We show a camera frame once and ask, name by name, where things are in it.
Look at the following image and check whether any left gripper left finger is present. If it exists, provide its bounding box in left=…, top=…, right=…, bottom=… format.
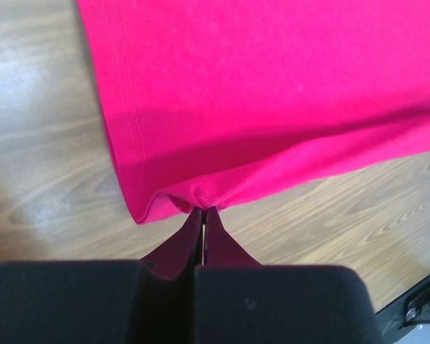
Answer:
left=0, top=209, right=204, bottom=343

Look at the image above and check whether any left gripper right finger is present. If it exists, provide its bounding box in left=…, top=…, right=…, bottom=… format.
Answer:
left=195, top=208, right=380, bottom=343

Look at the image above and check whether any magenta t shirt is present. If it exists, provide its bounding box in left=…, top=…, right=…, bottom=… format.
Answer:
left=78, top=1, right=430, bottom=224

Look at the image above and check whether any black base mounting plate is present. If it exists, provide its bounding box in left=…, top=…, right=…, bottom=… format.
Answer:
left=376, top=275, right=430, bottom=343

